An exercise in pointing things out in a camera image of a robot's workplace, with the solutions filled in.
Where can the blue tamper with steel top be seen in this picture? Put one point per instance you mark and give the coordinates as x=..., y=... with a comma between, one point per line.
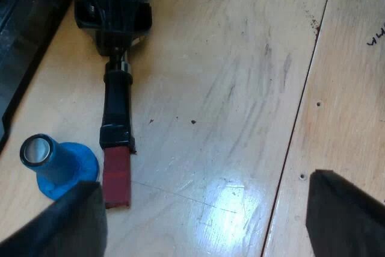
x=64, y=163

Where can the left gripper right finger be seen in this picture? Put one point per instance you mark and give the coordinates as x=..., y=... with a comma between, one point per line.
x=349, y=221

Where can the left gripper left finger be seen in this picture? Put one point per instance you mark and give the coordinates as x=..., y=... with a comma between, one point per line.
x=69, y=227

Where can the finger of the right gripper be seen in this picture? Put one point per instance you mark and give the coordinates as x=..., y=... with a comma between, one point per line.
x=114, y=43

